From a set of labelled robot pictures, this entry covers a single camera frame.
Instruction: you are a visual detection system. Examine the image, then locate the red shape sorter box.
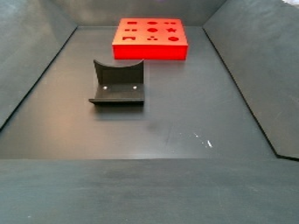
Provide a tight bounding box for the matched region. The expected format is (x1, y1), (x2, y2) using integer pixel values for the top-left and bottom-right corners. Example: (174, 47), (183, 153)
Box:
(113, 17), (189, 60)

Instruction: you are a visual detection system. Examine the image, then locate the black curved holder bracket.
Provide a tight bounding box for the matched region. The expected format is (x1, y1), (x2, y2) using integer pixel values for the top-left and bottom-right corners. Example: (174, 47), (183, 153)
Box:
(89, 60), (146, 104)

